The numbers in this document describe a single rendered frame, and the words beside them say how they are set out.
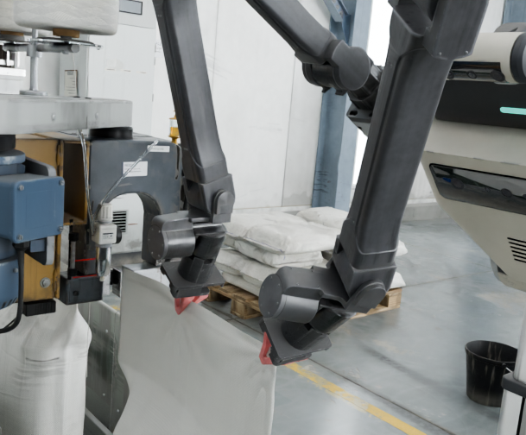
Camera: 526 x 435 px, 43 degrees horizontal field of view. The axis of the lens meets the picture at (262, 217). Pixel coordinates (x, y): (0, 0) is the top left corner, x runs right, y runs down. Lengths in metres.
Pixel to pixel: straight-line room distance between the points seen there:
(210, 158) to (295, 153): 6.05
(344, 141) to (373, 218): 6.29
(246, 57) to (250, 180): 1.22
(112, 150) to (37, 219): 0.36
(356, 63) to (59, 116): 0.52
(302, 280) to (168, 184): 0.65
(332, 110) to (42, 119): 6.29
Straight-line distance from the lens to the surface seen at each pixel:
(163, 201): 1.43
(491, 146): 1.16
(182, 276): 1.16
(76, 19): 1.10
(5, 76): 4.14
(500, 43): 1.01
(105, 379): 2.29
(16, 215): 1.01
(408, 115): 0.69
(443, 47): 0.62
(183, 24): 1.03
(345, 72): 1.19
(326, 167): 7.33
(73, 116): 1.20
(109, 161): 1.36
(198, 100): 1.05
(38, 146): 1.30
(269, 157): 6.87
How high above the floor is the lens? 1.46
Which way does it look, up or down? 11 degrees down
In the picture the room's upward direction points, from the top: 5 degrees clockwise
